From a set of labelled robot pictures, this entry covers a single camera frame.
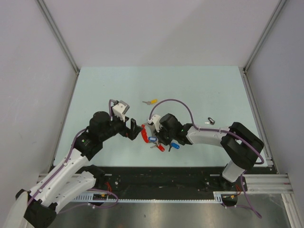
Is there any red handled key organizer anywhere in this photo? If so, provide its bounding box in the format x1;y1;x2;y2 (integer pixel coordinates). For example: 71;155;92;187
141;123;165;152

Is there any yellow tagged key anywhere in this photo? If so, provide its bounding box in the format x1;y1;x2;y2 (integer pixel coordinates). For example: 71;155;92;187
143;99;158;105

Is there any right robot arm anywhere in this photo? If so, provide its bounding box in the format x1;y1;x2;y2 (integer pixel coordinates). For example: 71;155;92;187
151;114;264;190

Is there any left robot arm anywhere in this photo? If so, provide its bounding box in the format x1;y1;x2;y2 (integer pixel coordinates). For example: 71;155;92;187
16;111;142;228

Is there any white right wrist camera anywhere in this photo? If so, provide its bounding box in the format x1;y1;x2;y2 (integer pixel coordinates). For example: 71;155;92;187
147;114;161;132

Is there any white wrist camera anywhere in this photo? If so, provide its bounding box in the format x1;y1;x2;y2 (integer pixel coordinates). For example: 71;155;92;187
112;100;130;122
147;114;161;132

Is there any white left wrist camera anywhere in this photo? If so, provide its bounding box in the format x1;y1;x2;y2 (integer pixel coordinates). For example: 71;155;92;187
112;100;130;122

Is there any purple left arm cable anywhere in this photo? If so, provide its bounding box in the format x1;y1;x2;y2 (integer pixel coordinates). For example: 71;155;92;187
26;99;118;207

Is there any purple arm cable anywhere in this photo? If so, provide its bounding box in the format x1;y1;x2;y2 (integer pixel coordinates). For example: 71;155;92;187
26;99;118;207
148;99;266;219

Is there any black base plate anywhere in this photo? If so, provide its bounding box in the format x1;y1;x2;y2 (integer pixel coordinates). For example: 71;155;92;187
101;166;247;199

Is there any grey slotted cable duct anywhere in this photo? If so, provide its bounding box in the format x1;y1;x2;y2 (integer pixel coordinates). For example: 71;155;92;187
71;191;238;205

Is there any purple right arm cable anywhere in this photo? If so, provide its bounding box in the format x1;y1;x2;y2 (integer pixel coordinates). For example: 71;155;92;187
148;99;266;219

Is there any left aluminium frame post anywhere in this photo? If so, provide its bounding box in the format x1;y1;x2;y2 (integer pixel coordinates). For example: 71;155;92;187
35;0;80;74

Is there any aluminium frame post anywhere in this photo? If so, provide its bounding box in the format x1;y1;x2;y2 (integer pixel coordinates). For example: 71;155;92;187
242;0;288;72
35;0;80;74

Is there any right aluminium frame post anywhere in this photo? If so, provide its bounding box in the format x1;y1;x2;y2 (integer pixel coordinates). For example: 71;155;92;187
242;0;288;72

